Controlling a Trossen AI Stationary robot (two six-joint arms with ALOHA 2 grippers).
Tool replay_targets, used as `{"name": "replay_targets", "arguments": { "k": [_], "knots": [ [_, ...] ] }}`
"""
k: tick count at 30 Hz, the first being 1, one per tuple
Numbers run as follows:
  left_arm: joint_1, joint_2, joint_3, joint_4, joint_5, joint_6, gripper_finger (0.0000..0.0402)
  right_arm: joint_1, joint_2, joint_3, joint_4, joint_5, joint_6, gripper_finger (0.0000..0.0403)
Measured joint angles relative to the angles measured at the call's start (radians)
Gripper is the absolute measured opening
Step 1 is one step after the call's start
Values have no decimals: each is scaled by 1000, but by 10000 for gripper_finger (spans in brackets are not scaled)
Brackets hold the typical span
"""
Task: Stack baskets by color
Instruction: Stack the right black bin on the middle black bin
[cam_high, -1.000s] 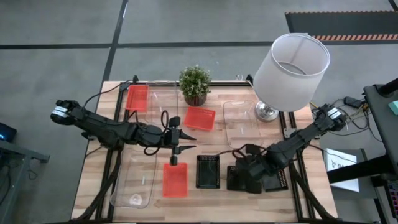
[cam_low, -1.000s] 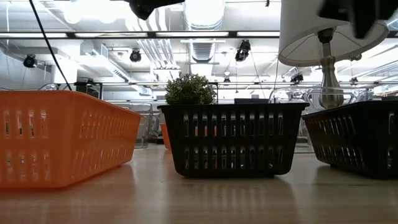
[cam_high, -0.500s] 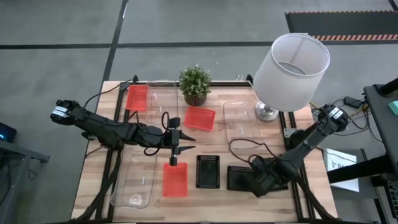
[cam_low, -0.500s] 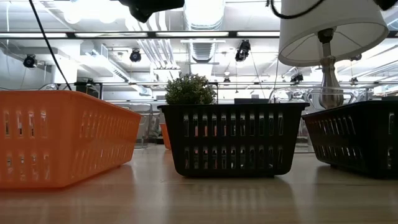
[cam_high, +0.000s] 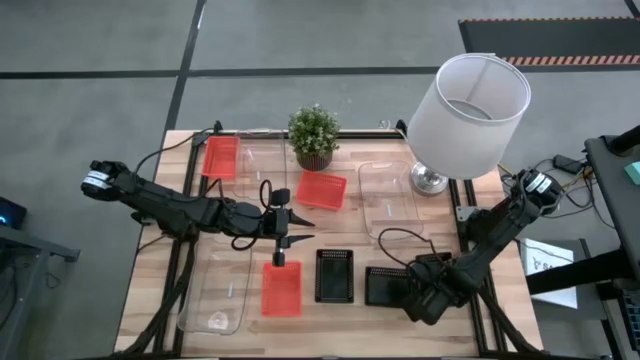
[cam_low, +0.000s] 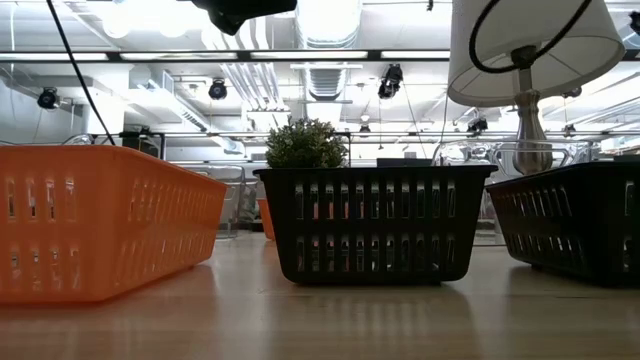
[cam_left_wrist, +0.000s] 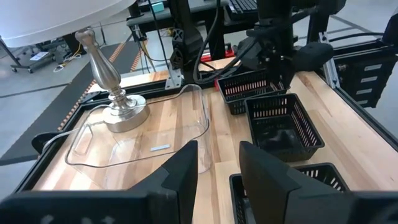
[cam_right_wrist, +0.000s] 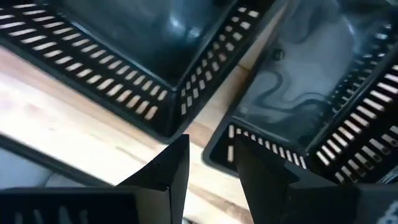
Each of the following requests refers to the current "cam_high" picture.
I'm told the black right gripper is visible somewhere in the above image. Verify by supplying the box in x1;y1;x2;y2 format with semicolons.
399;251;469;327

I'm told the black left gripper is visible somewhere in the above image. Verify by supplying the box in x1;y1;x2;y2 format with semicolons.
259;187;316;268

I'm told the red plastic mesh basket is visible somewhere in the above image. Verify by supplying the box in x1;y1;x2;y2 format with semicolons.
260;260;304;318
295;170;348;212
201;135;242;180

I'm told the black plastic mesh basket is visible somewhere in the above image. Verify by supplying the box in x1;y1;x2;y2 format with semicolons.
364;265;419;308
314;248;355;304

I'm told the clear plastic tray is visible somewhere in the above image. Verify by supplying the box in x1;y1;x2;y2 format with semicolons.
176;233;254;336
358;160;425;242
233;129;290;202

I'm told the small green potted plant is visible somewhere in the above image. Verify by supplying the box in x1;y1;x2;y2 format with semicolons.
287;103;342;173

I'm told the white printed paper sheet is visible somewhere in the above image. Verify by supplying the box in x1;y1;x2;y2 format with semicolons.
519;238;581;310

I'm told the black desk beam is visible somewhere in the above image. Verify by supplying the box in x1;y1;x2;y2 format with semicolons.
525;248;640;296

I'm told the white shade chrome table lamp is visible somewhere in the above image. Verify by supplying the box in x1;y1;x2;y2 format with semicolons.
405;52;533;197

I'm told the black power adapter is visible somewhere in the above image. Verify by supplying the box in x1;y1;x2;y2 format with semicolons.
552;153;586;175

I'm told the dark keyboard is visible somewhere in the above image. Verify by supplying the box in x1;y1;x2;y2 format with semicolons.
619;292;640;351

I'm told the black side desk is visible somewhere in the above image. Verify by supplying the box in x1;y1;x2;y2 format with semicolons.
583;133;640;281

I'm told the black pole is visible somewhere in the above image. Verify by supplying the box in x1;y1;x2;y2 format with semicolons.
610;124;640;154

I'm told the grey side table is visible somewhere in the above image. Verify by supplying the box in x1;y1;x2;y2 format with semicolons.
0;223;81;360

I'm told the black hazard striped floor mat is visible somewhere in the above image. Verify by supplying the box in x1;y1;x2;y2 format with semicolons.
458;17;640;67

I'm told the black device with blue light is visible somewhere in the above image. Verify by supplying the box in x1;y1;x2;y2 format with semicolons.
0;196;29;231

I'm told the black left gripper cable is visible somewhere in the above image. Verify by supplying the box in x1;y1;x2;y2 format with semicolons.
230;178;275;252

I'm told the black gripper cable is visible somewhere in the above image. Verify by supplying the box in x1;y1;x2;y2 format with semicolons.
230;178;275;252
377;227;437;269

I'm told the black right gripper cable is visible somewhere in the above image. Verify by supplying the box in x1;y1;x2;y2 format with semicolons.
377;227;437;269

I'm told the black aluminium table frame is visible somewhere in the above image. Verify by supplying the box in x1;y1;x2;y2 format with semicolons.
113;118;544;360

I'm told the clear lamp cord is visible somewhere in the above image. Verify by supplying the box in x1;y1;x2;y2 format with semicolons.
378;118;412;144

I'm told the yellow floor cable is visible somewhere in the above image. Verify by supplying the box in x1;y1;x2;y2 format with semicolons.
498;162;596;191

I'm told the black left arm base cable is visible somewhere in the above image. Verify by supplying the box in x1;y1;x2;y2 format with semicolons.
133;127;217;175

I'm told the black floor cable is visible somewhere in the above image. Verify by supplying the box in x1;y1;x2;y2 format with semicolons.
499;157;619;221

